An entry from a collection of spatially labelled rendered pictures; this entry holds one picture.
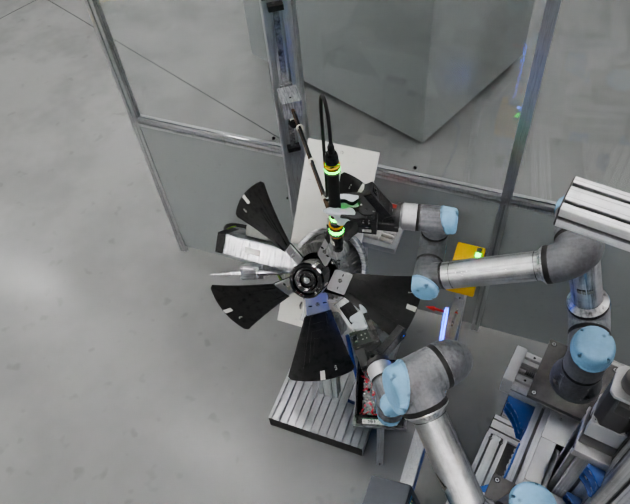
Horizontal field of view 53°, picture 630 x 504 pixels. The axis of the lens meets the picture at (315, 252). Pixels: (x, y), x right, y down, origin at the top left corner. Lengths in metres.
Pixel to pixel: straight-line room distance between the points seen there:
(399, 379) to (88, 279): 2.64
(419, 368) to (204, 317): 2.12
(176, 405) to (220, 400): 0.22
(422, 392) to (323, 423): 1.54
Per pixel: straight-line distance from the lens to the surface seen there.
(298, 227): 2.31
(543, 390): 2.10
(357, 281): 2.06
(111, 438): 3.32
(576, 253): 1.62
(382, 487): 1.71
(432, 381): 1.54
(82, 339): 3.65
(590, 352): 1.94
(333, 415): 3.05
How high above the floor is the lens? 2.87
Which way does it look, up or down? 52 degrees down
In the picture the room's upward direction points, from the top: 7 degrees counter-clockwise
